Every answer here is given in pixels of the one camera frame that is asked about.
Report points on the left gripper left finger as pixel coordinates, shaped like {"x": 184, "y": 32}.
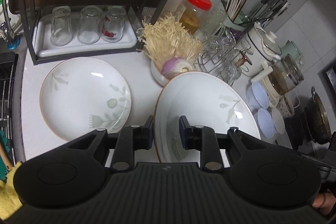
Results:
{"x": 129, "y": 140}

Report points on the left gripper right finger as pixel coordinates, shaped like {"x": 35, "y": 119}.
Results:
{"x": 204, "y": 140}

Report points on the white leaf plate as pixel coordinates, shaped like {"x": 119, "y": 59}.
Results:
{"x": 205, "y": 100}
{"x": 84, "y": 94}

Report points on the light blue bowl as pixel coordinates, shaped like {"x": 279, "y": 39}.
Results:
{"x": 265, "y": 123}
{"x": 257, "y": 97}

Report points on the white ceramic bowl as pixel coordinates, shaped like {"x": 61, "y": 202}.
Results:
{"x": 278, "y": 121}

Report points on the person right hand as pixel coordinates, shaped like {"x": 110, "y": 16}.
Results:
{"x": 324, "y": 202}

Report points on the bowl with dark spices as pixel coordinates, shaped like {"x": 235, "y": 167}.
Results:
{"x": 287, "y": 106}

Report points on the glass health kettle with base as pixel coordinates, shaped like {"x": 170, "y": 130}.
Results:
{"x": 284, "y": 77}

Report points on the bowl with enoki and onion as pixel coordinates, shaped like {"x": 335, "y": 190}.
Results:
{"x": 170, "y": 48}

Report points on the white electric cooker pot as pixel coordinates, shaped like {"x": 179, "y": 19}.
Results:
{"x": 260, "y": 47}

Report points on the black wok with lid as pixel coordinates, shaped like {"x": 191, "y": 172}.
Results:
{"x": 317, "y": 120}

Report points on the green chopstick holder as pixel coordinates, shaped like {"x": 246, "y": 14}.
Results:
{"x": 235, "y": 19}

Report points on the red lid glass jar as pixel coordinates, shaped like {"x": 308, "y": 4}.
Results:
{"x": 191, "y": 13}

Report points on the mint green electric kettle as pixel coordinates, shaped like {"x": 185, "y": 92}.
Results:
{"x": 291, "y": 49}

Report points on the white tray with glasses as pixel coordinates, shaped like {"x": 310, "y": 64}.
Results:
{"x": 90, "y": 30}

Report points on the yellow dish cloth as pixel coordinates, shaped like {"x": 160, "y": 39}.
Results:
{"x": 9, "y": 200}

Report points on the hanging utensil rack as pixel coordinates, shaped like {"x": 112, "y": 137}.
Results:
{"x": 265, "y": 10}

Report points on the wire glass cup rack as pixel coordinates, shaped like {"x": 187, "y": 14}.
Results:
{"x": 222, "y": 58}

